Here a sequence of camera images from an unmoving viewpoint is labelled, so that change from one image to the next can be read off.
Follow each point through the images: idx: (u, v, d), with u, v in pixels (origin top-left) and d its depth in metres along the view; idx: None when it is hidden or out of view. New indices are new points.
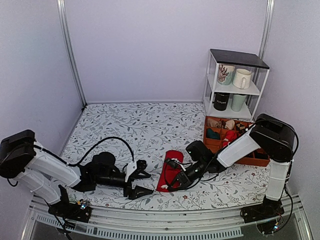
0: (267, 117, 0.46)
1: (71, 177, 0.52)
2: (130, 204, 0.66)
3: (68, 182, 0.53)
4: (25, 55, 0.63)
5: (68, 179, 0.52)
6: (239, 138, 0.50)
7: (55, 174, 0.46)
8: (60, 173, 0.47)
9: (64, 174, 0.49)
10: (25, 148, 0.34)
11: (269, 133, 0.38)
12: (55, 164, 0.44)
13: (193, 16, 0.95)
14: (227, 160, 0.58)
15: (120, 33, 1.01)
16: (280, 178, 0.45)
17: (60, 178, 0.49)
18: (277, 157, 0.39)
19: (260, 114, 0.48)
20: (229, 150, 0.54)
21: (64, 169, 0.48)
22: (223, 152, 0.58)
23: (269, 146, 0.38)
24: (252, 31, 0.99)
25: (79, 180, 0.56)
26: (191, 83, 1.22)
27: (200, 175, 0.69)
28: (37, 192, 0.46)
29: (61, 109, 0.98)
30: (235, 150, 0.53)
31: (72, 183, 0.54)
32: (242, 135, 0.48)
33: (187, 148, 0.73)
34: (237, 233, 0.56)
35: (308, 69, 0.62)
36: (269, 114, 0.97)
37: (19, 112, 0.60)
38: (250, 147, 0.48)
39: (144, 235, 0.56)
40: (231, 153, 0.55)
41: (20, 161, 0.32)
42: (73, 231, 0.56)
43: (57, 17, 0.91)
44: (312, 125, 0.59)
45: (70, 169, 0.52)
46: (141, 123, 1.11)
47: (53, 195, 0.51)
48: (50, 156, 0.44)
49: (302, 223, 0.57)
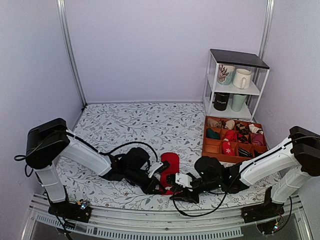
0: (300, 131, 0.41)
1: (102, 164, 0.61)
2: (130, 204, 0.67)
3: (99, 169, 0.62)
4: (25, 55, 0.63)
5: (100, 166, 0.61)
6: (272, 157, 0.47)
7: (87, 161, 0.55)
8: (91, 161, 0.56)
9: (95, 161, 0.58)
10: (59, 136, 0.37)
11: (310, 151, 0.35)
12: (85, 152, 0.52)
13: (193, 16, 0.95)
14: (252, 180, 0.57)
15: (120, 33, 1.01)
16: (297, 187, 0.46)
17: (91, 165, 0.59)
18: (314, 172, 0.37)
19: (292, 127, 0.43)
20: (258, 170, 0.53)
21: (94, 157, 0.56)
22: (248, 173, 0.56)
23: (310, 164, 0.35)
24: (252, 31, 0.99)
25: (109, 169, 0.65)
26: (191, 83, 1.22)
27: (208, 189, 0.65)
28: (47, 187, 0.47)
29: (61, 109, 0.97)
30: (268, 168, 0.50)
31: (103, 170, 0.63)
32: (276, 153, 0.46)
33: (199, 169, 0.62)
34: (237, 233, 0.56)
35: (309, 69, 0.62)
36: (269, 114, 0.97)
37: (19, 112, 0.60)
38: (288, 164, 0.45)
39: (144, 235, 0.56)
40: (262, 171, 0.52)
41: (55, 148, 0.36)
42: (73, 231, 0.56)
43: (57, 17, 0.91)
44: (312, 125, 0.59)
45: (101, 157, 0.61)
46: (142, 123, 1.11)
47: (58, 195, 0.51)
48: (83, 144, 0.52)
49: (302, 223, 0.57)
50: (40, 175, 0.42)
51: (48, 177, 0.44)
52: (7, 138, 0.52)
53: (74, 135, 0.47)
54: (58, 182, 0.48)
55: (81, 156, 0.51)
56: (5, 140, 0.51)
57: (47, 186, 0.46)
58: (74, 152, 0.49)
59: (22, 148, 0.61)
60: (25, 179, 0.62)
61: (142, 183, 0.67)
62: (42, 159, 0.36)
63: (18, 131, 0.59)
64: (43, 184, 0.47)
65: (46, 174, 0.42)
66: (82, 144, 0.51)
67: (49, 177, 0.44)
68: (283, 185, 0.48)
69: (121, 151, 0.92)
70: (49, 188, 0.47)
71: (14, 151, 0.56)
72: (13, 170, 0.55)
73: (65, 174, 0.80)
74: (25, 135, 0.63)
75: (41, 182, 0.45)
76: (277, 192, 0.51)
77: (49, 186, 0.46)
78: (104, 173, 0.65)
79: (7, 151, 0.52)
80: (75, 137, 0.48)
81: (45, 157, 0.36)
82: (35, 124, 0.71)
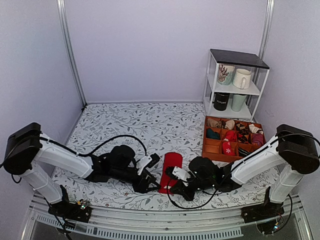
0: (287, 128, 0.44)
1: (81, 167, 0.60)
2: (130, 204, 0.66)
3: (80, 172, 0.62)
4: (25, 55, 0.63)
5: (79, 168, 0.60)
6: (259, 155, 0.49)
7: (64, 164, 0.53)
8: (70, 164, 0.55)
9: (74, 164, 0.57)
10: (30, 141, 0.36)
11: (297, 148, 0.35)
12: (63, 155, 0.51)
13: (193, 15, 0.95)
14: (243, 178, 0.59)
15: (120, 33, 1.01)
16: (293, 185, 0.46)
17: (70, 169, 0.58)
18: (304, 170, 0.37)
19: (279, 125, 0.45)
20: (247, 168, 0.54)
21: (73, 160, 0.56)
22: (239, 171, 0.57)
23: (300, 162, 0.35)
24: (252, 31, 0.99)
25: (91, 170, 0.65)
26: (191, 83, 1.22)
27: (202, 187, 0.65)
28: (41, 189, 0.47)
29: (61, 109, 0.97)
30: (256, 166, 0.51)
31: (84, 173, 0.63)
32: (263, 152, 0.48)
33: (192, 169, 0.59)
34: (237, 233, 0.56)
35: (308, 68, 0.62)
36: (269, 114, 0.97)
37: (20, 111, 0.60)
38: (275, 162, 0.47)
39: (144, 235, 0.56)
40: (251, 169, 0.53)
41: (28, 153, 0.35)
42: (73, 231, 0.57)
43: (57, 17, 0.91)
44: (312, 125, 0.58)
45: (80, 160, 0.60)
46: (142, 123, 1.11)
47: (54, 196, 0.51)
48: (60, 148, 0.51)
49: (303, 223, 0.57)
50: (26, 179, 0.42)
51: (35, 180, 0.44)
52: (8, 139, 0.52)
53: (48, 139, 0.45)
54: (49, 184, 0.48)
55: (59, 160, 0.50)
56: (5, 140, 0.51)
57: (40, 189, 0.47)
58: (50, 157, 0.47)
59: None
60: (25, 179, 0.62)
61: (133, 180, 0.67)
62: (20, 164, 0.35)
63: None
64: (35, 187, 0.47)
65: (32, 178, 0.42)
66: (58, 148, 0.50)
67: (36, 180, 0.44)
68: (278, 184, 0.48)
69: None
70: (43, 189, 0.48)
71: None
72: None
73: (65, 174, 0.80)
74: None
75: (32, 185, 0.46)
76: (273, 192, 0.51)
77: (41, 188, 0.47)
78: (85, 176, 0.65)
79: None
80: (50, 141, 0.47)
81: (22, 163, 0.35)
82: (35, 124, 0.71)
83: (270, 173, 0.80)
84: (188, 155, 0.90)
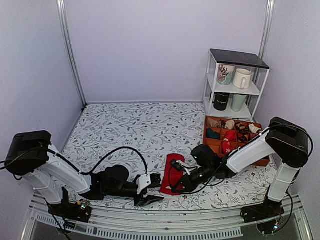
0: (280, 120, 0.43)
1: (80, 185, 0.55)
2: (130, 204, 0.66)
3: (77, 189, 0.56)
4: (25, 55, 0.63)
5: (77, 186, 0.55)
6: (251, 143, 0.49)
7: (64, 178, 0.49)
8: (70, 180, 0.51)
9: (75, 181, 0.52)
10: (38, 153, 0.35)
11: (285, 138, 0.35)
12: (66, 171, 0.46)
13: (193, 15, 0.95)
14: (237, 166, 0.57)
15: (120, 33, 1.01)
16: (288, 182, 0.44)
17: (70, 184, 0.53)
18: (292, 164, 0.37)
19: (274, 117, 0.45)
20: (240, 156, 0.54)
21: (75, 177, 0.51)
22: (232, 158, 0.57)
23: (287, 153, 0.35)
24: (252, 31, 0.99)
25: (87, 190, 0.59)
26: (191, 83, 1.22)
27: (204, 180, 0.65)
28: (41, 190, 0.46)
29: (61, 109, 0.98)
30: (247, 155, 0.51)
31: (81, 190, 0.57)
32: (255, 140, 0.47)
33: (193, 153, 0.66)
34: (237, 233, 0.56)
35: (308, 69, 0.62)
36: (269, 114, 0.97)
37: (19, 111, 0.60)
38: (265, 152, 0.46)
39: (144, 235, 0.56)
40: (243, 158, 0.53)
41: (32, 163, 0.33)
42: (73, 231, 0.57)
43: (57, 17, 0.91)
44: (312, 125, 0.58)
45: (81, 177, 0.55)
46: (142, 123, 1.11)
47: (54, 197, 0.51)
48: (64, 162, 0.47)
49: (302, 223, 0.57)
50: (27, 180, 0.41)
51: (36, 182, 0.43)
52: (7, 139, 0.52)
53: (55, 152, 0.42)
54: (49, 186, 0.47)
55: (60, 173, 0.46)
56: (5, 140, 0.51)
57: (40, 189, 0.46)
58: (50, 169, 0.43)
59: None
60: (25, 179, 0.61)
61: (133, 194, 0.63)
62: (18, 169, 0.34)
63: (18, 132, 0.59)
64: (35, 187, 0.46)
65: (32, 179, 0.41)
66: (63, 162, 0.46)
67: (38, 181, 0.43)
68: (275, 180, 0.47)
69: (116, 157, 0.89)
70: (43, 191, 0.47)
71: None
72: None
73: None
74: None
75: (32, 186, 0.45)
76: (271, 190, 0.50)
77: (41, 189, 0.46)
78: (82, 193, 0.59)
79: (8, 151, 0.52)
80: (56, 154, 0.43)
81: (21, 168, 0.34)
82: (35, 124, 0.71)
83: (270, 173, 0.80)
84: (188, 155, 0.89)
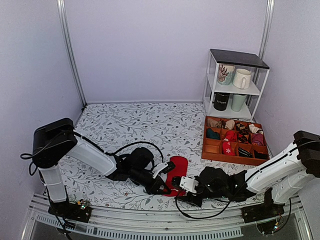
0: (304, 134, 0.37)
1: (108, 164, 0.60)
2: (130, 204, 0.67)
3: (104, 170, 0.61)
4: (25, 55, 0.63)
5: (104, 166, 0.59)
6: (277, 164, 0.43)
7: (92, 160, 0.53)
8: (97, 161, 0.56)
9: (102, 161, 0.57)
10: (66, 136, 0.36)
11: None
12: (92, 151, 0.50)
13: (193, 15, 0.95)
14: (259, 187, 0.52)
15: (120, 32, 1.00)
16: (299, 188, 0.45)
17: (98, 166, 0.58)
18: None
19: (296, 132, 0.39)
20: (264, 178, 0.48)
21: (101, 157, 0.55)
22: (254, 181, 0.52)
23: None
24: (252, 31, 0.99)
25: (114, 169, 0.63)
26: (191, 83, 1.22)
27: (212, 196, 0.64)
28: (50, 187, 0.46)
29: (61, 109, 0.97)
30: (272, 176, 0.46)
31: (108, 170, 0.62)
32: (282, 161, 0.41)
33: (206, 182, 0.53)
34: (237, 233, 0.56)
35: (309, 68, 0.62)
36: (269, 114, 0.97)
37: (19, 111, 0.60)
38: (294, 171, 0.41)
39: (144, 235, 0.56)
40: (269, 178, 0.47)
41: (59, 149, 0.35)
42: (73, 231, 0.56)
43: (57, 17, 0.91)
44: (312, 125, 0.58)
45: (107, 156, 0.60)
46: (142, 123, 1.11)
47: (60, 195, 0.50)
48: (90, 144, 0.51)
49: (303, 223, 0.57)
50: (45, 174, 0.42)
51: (52, 176, 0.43)
52: (7, 139, 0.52)
53: (81, 135, 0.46)
54: (61, 182, 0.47)
55: (87, 155, 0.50)
56: (5, 140, 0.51)
57: (50, 186, 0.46)
58: (81, 152, 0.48)
59: (22, 148, 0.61)
60: (25, 179, 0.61)
61: (146, 183, 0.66)
62: (49, 158, 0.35)
63: (18, 132, 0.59)
64: (45, 184, 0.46)
65: (51, 173, 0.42)
66: (89, 144, 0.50)
67: (52, 177, 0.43)
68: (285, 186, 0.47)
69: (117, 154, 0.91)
70: (52, 188, 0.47)
71: (13, 153, 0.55)
72: (13, 170, 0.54)
73: (65, 174, 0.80)
74: (25, 136, 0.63)
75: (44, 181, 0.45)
76: (278, 193, 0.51)
77: (52, 185, 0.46)
78: (108, 173, 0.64)
79: (8, 151, 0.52)
80: (82, 137, 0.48)
81: (52, 157, 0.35)
82: (35, 124, 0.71)
83: None
84: (188, 155, 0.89)
